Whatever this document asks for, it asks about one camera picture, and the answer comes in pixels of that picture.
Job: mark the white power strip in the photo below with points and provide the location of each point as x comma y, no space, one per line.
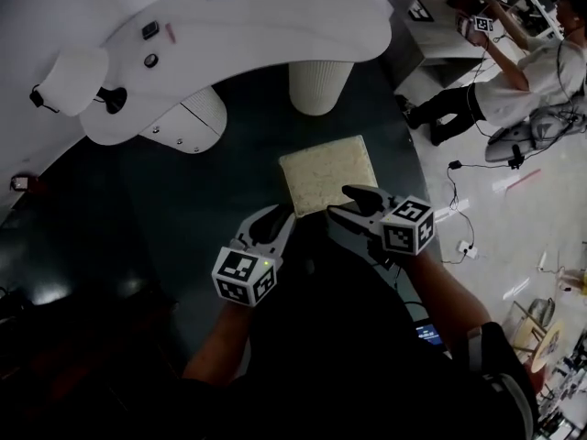
467,248

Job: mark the red floor tape strip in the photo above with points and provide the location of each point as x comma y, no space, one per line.
523,179

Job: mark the small round black item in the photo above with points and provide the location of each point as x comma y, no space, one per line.
151,60

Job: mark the pink stick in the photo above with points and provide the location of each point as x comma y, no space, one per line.
171,33

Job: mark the white power plug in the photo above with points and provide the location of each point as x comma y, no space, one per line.
543,260

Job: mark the red and white floor object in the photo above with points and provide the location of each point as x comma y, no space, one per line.
19,183

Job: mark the person's left forearm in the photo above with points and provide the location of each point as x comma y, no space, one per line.
220,342

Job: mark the person's right forearm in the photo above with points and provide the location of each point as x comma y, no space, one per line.
451,296

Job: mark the small round wooden table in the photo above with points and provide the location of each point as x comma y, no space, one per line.
546,342

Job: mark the white table lamp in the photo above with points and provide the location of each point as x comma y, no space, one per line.
75,80

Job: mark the dark green carpet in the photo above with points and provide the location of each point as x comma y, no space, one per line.
183,200

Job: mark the grey pedestal base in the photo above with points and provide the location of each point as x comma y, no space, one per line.
518,142

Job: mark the grey shelf desk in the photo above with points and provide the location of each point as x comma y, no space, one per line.
440,39

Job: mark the lit phone screen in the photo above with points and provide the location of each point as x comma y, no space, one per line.
427,333

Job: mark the black power adapter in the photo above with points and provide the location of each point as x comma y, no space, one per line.
455,165

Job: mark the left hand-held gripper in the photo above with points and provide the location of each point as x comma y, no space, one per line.
243,275

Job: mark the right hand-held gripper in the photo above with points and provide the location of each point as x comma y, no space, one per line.
408,227

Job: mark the cream floral upholstered stool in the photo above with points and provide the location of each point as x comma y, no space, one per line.
325,172

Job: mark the white curved vanity desk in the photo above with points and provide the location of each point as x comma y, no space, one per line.
275,30

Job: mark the black and white printed card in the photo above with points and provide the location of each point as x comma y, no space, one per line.
420,10

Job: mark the person's body in black clothing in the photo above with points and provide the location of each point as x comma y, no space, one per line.
330,337

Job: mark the small black box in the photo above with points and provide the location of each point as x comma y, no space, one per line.
150,30

